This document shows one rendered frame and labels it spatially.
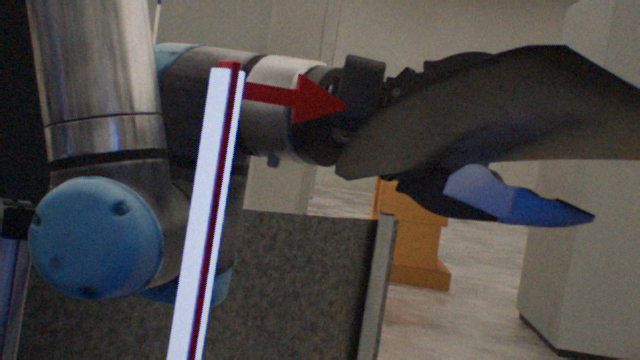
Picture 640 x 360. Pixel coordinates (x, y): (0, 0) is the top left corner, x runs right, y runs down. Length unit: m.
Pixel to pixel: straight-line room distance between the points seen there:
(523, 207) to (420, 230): 8.07
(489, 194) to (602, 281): 6.14
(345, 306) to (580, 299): 4.16
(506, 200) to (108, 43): 0.26
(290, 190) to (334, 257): 2.24
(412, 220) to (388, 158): 8.09
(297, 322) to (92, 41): 1.99
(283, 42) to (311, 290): 2.40
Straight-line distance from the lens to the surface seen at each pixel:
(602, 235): 6.79
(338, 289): 2.72
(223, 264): 0.82
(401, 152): 0.63
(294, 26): 4.91
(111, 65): 0.69
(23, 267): 1.02
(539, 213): 0.68
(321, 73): 0.76
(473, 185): 0.69
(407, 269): 8.76
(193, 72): 0.80
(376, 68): 0.65
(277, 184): 4.90
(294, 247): 2.59
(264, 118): 0.76
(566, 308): 6.80
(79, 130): 0.69
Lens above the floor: 1.17
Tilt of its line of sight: 3 degrees down
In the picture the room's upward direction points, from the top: 9 degrees clockwise
